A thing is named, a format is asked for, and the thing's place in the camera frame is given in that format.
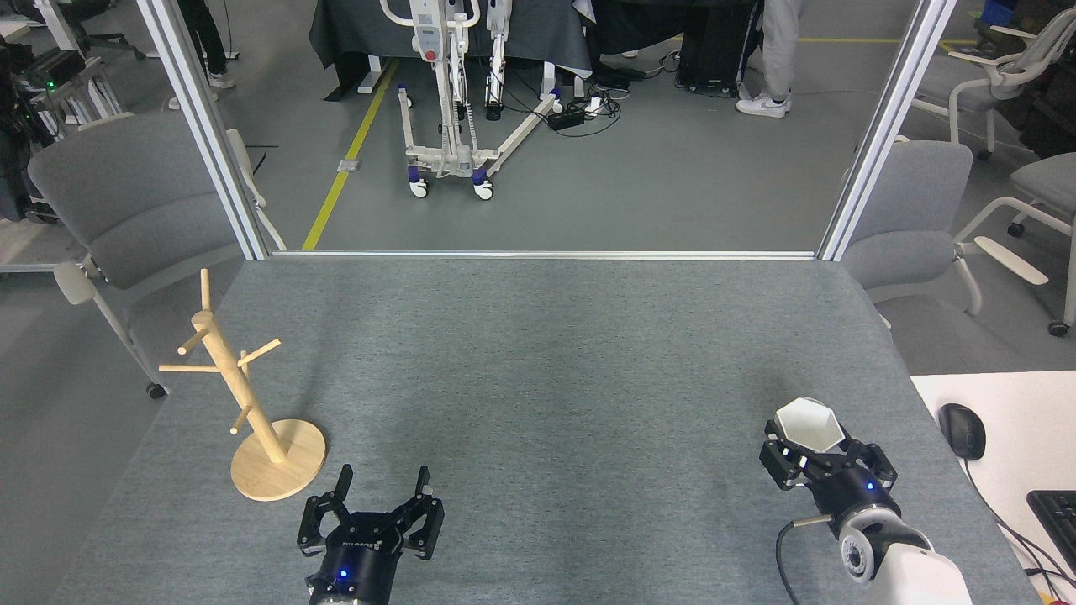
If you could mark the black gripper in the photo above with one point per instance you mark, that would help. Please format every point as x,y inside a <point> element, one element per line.
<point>357,555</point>
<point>853,496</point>

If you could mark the white hexagonal cup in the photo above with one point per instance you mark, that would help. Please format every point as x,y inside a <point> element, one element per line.
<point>807,424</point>

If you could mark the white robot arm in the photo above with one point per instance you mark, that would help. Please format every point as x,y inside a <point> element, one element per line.
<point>908,571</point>

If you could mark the wooden cup rack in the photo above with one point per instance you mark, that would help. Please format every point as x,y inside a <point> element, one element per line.
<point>277,470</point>

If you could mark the equipment rack with green light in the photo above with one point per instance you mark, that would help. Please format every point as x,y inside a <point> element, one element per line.
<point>59,84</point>

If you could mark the black computer mouse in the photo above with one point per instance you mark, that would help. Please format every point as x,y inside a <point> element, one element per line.
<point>962,430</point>

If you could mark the white desk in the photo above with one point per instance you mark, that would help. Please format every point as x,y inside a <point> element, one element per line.
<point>1025,420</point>

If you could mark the black keyboard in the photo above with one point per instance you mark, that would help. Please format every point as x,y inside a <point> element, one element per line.
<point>1057,521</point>

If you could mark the grey chair with beige armrests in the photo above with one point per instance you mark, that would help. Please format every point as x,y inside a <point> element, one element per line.
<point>134,202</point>
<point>908,210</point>

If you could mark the metal floor plate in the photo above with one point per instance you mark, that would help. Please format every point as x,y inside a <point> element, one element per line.
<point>349,165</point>

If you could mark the white stand on wheels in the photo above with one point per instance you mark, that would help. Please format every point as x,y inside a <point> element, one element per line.
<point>458,155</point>

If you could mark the white mesh office chair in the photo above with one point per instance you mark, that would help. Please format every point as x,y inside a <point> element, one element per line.
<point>1000,76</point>

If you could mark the white power strip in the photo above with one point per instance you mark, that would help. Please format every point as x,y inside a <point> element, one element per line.
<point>595,104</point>

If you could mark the black equipment case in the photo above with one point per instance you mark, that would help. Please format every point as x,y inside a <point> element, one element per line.
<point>714,50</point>

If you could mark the black power adapter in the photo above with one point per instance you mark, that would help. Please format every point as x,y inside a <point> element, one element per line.
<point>567,118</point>

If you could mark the dark grey table cloth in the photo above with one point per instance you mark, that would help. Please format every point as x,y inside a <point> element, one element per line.
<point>521,34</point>

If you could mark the person in dark trousers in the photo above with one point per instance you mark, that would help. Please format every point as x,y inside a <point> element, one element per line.
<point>202,34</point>

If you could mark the silver table edge rail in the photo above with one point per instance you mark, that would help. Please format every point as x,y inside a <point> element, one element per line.
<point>538,255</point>

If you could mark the silver aluminium post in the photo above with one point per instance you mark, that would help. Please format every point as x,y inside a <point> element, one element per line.
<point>210,134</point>
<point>883,134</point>

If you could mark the grey chair with white frame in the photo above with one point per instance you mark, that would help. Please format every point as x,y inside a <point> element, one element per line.
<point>1046,181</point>

